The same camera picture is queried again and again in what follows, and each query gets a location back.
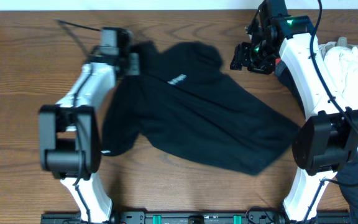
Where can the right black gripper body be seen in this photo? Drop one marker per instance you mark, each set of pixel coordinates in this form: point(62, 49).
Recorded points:
point(257, 59)

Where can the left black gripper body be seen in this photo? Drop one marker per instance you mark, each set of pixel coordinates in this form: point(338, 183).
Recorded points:
point(127, 65)

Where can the black t-shirt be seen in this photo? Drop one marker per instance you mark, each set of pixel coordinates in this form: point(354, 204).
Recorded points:
point(186, 106)

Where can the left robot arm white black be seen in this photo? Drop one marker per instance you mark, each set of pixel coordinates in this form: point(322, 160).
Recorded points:
point(69, 141)

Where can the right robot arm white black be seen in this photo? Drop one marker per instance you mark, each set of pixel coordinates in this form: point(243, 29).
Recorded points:
point(328, 140)

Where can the dark garment with red trim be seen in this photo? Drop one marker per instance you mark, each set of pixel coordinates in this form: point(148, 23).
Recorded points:
point(349, 174)

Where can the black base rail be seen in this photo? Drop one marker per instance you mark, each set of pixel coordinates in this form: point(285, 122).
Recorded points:
point(253, 216)

